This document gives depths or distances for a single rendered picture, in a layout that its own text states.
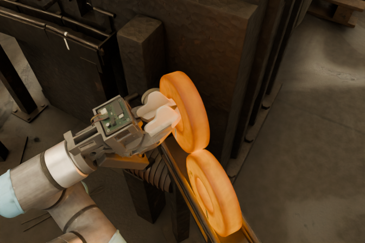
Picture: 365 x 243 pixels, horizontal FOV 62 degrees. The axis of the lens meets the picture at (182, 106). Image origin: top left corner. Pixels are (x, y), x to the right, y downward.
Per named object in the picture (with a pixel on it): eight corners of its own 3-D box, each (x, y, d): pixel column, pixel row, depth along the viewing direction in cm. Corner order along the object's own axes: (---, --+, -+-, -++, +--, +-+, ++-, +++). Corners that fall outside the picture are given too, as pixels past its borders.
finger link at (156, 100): (181, 85, 52) (133, 112, 51) (189, 104, 57) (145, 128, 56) (174, 74, 54) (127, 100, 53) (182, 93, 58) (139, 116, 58)
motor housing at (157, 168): (146, 188, 132) (130, 113, 90) (191, 213, 125) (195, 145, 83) (128, 214, 125) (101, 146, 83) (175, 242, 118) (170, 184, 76)
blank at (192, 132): (172, 54, 58) (156, 59, 57) (213, 106, 48) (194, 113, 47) (175, 112, 69) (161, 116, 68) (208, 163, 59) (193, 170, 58)
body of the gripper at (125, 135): (137, 123, 48) (69, 162, 47) (155, 146, 55) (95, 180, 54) (122, 91, 52) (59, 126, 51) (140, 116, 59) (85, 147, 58)
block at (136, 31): (148, 75, 96) (139, 9, 78) (169, 84, 94) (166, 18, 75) (127, 97, 90) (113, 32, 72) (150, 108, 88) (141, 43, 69)
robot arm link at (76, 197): (79, 235, 63) (50, 234, 53) (50, 197, 68) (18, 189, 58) (107, 206, 65) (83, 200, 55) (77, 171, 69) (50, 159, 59)
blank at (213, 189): (195, 133, 59) (180, 139, 58) (240, 184, 46) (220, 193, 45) (205, 190, 66) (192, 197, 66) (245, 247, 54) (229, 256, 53)
